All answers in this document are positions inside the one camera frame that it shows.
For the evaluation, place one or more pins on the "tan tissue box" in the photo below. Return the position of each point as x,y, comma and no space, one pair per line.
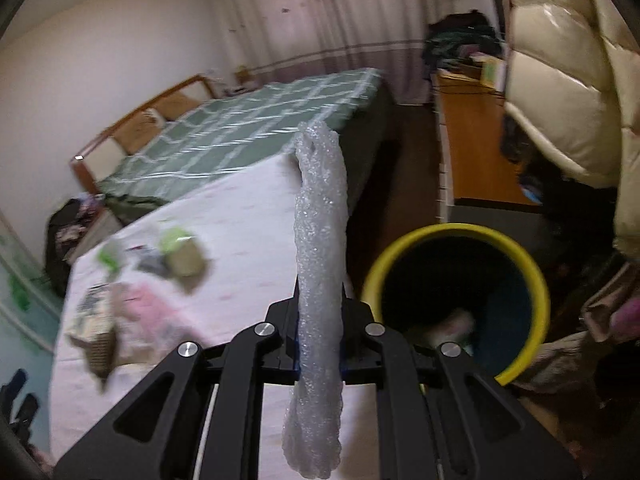
242,75

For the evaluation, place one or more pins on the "black cloth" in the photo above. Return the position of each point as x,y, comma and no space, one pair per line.
20,405

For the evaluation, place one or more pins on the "yellow green book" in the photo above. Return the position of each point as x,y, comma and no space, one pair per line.
492,72

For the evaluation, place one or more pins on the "green snack packet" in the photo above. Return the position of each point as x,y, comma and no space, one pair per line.
176,239

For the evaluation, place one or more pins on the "dark blue packet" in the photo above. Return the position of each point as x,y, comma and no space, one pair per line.
152,262

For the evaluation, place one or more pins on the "pink plastic packet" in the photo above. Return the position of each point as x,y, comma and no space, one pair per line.
145,315

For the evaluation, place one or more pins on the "black bag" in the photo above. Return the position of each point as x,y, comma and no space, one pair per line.
65,240

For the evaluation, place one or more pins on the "cream puffy jacket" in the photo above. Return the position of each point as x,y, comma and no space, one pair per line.
560,85

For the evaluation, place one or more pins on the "clear bubble wrap strip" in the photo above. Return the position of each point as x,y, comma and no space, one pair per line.
320,260

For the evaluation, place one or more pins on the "brown paper box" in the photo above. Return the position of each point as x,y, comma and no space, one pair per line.
187,260

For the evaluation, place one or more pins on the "green plaid bed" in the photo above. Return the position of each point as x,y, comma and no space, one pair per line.
240,125

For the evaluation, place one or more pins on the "tan pillow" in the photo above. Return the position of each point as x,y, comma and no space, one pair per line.
140,132
177,106

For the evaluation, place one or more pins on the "white blanket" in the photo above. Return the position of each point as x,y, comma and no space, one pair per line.
240,240

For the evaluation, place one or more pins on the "pink floral padded garment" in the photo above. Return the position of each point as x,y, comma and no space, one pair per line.
600,310

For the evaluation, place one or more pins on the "printed paper box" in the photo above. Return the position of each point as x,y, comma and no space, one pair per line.
92,310

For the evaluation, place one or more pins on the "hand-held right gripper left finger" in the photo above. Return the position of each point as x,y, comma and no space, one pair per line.
282,340

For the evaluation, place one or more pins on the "wooden desk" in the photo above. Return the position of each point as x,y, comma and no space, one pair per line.
475,150

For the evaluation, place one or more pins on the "pink white curtain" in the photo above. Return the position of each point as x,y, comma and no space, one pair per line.
325,10

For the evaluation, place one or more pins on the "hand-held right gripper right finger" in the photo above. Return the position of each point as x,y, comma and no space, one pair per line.
356,340

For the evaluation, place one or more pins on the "white green plastic bag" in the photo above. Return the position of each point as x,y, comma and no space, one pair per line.
111,256

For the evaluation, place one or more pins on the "black yellow-rimmed trash bin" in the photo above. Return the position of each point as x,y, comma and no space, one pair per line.
450,232

